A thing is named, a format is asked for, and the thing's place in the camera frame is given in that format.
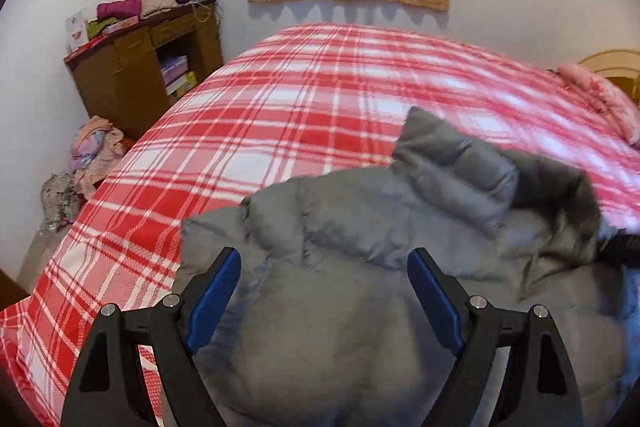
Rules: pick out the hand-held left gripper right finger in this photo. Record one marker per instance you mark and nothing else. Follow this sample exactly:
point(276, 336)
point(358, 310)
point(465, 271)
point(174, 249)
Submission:
point(435, 302)

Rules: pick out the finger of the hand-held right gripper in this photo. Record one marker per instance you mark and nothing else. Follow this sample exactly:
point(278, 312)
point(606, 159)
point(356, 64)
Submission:
point(622, 248)

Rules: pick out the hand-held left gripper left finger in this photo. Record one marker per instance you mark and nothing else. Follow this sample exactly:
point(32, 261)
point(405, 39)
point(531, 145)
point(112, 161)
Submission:
point(215, 302)

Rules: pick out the grey puffer jacket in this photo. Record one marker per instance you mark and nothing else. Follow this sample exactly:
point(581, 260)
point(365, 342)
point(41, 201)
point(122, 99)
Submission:
point(340, 332)

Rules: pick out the pink clothes pile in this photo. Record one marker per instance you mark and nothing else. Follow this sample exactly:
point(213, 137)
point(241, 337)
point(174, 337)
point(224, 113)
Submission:
point(95, 157)

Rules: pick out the beige folded clothes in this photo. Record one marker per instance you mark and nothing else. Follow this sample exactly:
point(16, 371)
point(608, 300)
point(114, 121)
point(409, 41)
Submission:
point(157, 4)

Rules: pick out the magenta folded clothes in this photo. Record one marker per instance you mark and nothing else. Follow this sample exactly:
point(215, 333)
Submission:
point(117, 9)

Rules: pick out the pink floral pillow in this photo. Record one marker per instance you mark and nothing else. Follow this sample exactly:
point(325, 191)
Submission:
point(600, 92)

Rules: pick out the grey patterned cloth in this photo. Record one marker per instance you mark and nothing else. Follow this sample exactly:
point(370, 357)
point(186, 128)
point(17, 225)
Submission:
point(60, 199)

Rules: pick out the light wooden headboard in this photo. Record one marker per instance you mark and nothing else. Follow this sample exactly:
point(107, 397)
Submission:
point(612, 62)

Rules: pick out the red plaid bed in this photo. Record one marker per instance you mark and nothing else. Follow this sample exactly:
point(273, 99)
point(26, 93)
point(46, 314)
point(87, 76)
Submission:
point(300, 107)

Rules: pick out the stack of boxes in desk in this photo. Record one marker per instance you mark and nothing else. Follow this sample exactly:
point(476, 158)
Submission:
point(176, 74)

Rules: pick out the brown wooden desk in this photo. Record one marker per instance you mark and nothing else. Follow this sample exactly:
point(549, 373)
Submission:
point(125, 77)

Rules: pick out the flat red box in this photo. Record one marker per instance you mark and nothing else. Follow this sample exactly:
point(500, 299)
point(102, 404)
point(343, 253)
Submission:
point(95, 42)

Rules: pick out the green folded cloth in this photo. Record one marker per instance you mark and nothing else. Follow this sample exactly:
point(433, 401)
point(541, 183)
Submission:
point(102, 28)

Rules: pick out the white printed box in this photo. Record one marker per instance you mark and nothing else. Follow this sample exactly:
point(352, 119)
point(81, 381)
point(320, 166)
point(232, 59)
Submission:
point(76, 29)

